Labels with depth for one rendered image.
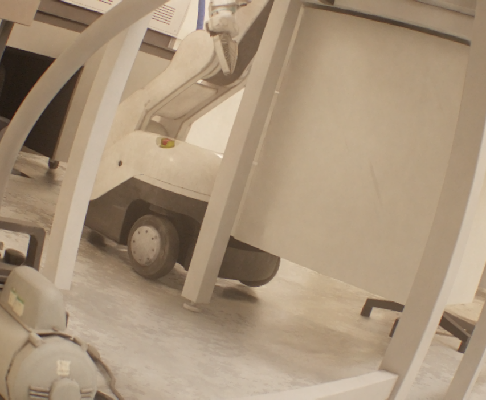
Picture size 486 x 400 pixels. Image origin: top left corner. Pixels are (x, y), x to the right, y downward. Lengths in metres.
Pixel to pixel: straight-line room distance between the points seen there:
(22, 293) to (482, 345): 0.94
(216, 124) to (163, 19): 2.22
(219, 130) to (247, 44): 3.32
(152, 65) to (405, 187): 1.87
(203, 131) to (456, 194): 4.48
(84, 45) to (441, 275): 0.54
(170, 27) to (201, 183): 1.58
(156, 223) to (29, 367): 1.27
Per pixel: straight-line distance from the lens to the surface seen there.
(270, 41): 1.75
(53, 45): 2.87
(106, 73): 1.41
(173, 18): 3.38
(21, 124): 0.82
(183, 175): 1.90
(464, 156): 0.95
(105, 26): 0.72
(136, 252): 1.96
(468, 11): 1.51
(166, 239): 1.91
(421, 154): 1.58
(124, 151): 2.03
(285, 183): 1.75
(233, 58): 1.92
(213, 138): 5.44
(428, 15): 1.57
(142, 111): 2.24
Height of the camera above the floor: 0.41
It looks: 4 degrees down
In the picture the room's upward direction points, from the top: 17 degrees clockwise
